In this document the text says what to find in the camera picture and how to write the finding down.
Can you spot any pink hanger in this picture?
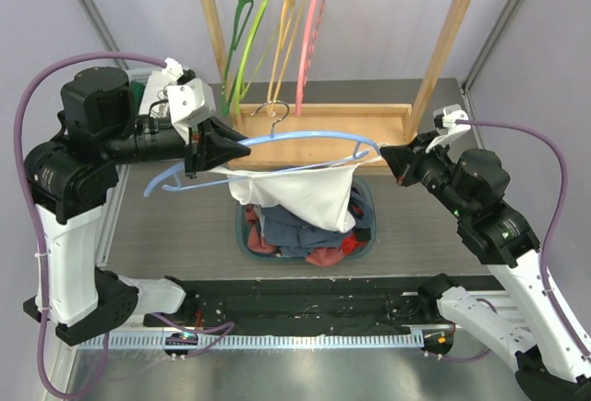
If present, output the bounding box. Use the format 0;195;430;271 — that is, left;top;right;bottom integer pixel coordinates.
295;0;327;116

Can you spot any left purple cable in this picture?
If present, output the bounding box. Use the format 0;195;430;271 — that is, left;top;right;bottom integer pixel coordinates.
13;52;170;400

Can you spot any white tank top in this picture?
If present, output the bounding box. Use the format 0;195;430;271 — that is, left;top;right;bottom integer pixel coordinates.
211;144;381;233

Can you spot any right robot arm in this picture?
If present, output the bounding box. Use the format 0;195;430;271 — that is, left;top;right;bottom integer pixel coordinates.
380;132;590;400

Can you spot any maroon graphic tank top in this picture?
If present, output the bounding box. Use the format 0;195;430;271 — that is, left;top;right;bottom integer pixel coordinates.
243;204;354;267

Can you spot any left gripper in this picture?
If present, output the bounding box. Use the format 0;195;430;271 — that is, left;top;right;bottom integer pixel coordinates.
102;114;252;177

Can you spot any white plastic basket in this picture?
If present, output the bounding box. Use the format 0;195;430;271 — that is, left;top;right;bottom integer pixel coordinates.
126;67;160;95

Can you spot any wooden clothes rack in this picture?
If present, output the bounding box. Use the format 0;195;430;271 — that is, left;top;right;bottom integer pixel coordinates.
191;0;488;166

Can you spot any light blue hanger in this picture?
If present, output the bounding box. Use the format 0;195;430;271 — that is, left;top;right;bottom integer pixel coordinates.
142;101;382;199

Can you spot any green plastic hanger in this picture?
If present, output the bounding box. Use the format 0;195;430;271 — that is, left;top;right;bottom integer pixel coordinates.
222;0;256;115

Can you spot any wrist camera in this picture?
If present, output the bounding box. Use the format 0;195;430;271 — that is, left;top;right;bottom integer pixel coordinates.
426;104;472;153
162;57;216;145

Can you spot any teal plastic tub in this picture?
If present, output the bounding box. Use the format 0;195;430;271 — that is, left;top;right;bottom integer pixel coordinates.
235;178;377;262

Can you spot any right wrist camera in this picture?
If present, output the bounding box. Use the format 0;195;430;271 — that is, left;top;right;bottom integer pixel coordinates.
426;104;472;153

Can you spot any navy tank top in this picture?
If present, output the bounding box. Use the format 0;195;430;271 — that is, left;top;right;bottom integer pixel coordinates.
245;187;375;266

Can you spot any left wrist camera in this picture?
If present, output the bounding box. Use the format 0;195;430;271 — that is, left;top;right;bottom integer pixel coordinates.
162;57;216;145

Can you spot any lime green hanger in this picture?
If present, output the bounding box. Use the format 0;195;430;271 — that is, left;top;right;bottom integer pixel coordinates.
230;0;280;115

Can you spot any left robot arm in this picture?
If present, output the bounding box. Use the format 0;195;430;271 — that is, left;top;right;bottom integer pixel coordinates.
24;67;249;346

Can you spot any green folded shirt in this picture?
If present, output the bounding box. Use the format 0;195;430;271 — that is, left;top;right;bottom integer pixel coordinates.
129;81;146;112

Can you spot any yellow hanger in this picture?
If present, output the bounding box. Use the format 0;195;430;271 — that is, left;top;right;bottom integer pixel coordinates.
266;0;306;115

